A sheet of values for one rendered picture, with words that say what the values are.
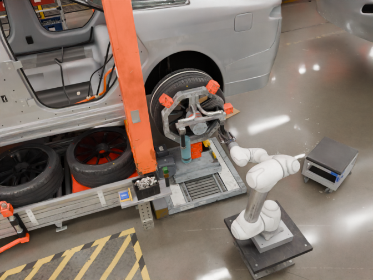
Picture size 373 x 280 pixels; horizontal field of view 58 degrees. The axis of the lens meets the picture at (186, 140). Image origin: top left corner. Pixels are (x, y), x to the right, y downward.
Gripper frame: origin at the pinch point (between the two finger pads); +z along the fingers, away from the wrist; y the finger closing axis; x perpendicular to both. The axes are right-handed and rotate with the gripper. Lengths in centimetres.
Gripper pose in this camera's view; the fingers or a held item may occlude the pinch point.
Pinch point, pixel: (222, 130)
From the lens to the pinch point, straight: 281.2
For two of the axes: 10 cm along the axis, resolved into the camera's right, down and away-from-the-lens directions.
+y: 9.5, -2.4, 2.0
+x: -0.5, -7.6, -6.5
